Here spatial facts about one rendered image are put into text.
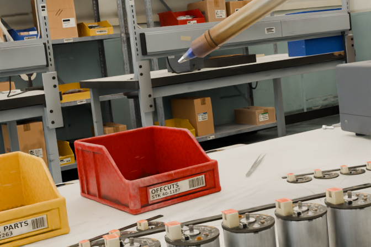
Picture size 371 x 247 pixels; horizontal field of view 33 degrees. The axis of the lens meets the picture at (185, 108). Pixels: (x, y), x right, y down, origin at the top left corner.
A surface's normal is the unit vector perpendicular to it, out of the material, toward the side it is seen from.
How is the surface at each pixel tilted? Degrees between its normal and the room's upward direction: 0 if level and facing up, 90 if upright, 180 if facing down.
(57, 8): 86
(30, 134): 91
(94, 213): 0
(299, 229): 90
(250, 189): 0
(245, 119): 89
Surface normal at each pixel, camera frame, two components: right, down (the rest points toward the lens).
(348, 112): -0.94, 0.14
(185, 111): -0.80, 0.17
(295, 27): 0.51, 0.04
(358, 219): 0.04, 0.10
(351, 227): -0.22, 0.13
